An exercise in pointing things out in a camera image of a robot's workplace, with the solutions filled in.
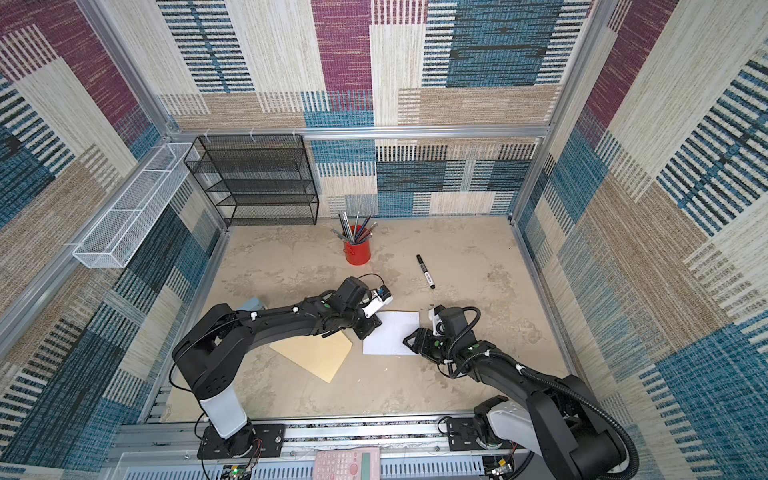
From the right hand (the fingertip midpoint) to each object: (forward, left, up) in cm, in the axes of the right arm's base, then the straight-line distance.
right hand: (412, 348), depth 86 cm
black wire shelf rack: (+55, +53, +18) cm, 79 cm away
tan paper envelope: (-1, +27, -2) cm, 27 cm away
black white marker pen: (+27, -6, -1) cm, 27 cm away
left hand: (+8, +9, +2) cm, 12 cm away
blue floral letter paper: (+3, +7, +1) cm, 7 cm away
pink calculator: (-27, +13, -1) cm, 30 cm away
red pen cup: (+31, +17, +4) cm, 36 cm away
